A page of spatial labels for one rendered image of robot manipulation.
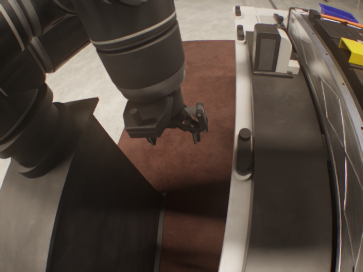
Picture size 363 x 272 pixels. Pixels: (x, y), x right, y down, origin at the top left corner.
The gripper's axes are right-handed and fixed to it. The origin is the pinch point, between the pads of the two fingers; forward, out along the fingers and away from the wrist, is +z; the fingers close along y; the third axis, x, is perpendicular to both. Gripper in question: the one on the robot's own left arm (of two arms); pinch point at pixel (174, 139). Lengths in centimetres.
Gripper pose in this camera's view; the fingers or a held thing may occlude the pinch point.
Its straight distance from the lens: 41.0
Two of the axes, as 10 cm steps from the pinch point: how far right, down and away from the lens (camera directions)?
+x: -0.7, 8.3, -5.5
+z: 1.7, 5.6, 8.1
